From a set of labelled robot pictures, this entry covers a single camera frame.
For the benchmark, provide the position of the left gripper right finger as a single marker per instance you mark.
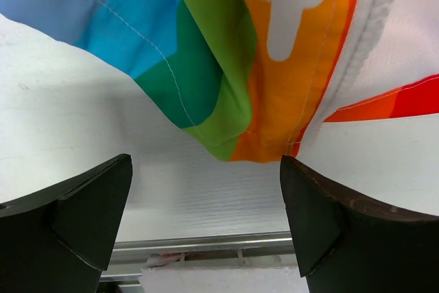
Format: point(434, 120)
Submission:
point(346, 241)

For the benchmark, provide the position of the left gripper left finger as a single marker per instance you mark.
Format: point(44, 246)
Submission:
point(60, 239)

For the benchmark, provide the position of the colourful children's zip jacket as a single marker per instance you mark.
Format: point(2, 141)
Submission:
point(253, 80)

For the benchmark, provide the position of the aluminium front rail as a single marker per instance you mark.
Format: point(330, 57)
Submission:
point(257, 250)

